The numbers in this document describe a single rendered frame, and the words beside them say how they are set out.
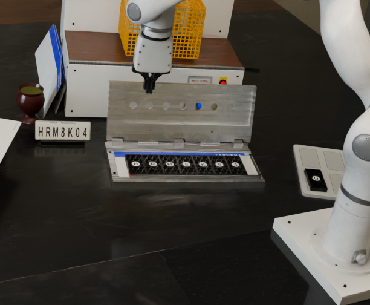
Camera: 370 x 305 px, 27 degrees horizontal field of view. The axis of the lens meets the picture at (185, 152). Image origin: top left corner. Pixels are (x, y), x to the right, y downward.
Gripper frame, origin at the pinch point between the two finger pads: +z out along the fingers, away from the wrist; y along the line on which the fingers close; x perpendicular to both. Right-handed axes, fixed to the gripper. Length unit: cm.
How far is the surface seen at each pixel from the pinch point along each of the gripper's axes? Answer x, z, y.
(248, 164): -7.2, 21.3, 31.1
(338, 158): -1, 23, 63
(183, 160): -5.5, 21.1, 11.7
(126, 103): 6.8, 9.9, -4.4
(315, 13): 215, 62, 143
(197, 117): 5.9, 13.3, 17.1
